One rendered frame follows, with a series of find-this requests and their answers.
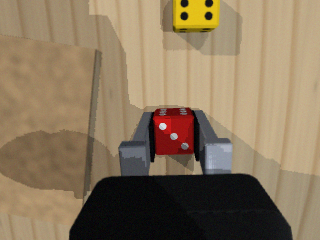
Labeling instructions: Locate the tan square mat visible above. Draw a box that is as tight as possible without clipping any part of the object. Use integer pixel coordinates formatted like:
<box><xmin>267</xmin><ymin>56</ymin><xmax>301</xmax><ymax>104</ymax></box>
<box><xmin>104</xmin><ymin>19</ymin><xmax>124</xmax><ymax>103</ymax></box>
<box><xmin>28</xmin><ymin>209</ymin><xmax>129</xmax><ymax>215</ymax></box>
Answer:
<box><xmin>0</xmin><ymin>34</ymin><xmax>97</xmax><ymax>226</ymax></box>

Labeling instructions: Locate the yellow die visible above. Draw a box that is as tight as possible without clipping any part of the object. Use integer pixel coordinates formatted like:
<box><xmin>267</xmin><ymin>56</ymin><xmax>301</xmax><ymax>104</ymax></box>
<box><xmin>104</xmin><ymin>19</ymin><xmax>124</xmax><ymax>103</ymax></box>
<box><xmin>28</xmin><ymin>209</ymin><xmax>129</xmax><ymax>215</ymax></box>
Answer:
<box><xmin>172</xmin><ymin>0</ymin><xmax>220</xmax><ymax>32</ymax></box>

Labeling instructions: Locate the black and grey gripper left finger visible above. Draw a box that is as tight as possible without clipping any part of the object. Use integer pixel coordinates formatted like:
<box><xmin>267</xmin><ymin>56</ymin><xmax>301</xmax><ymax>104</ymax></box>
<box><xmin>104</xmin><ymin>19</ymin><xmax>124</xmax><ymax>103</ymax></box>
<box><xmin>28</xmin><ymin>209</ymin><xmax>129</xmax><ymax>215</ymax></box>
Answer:
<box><xmin>118</xmin><ymin>112</ymin><xmax>155</xmax><ymax>176</ymax></box>

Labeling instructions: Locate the red die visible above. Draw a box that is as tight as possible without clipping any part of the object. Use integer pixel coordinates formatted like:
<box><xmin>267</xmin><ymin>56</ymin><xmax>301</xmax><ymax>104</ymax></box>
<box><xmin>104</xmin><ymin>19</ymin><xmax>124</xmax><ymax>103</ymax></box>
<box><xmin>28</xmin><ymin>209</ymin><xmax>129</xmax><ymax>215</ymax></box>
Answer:
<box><xmin>153</xmin><ymin>108</ymin><xmax>194</xmax><ymax>155</ymax></box>

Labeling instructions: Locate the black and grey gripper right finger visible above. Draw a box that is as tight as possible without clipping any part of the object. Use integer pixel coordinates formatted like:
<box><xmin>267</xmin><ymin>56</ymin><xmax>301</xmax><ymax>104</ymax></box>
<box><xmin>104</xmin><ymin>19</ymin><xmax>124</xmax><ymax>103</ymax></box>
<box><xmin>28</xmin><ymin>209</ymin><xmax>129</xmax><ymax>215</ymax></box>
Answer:
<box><xmin>191</xmin><ymin>110</ymin><xmax>233</xmax><ymax>174</ymax></box>

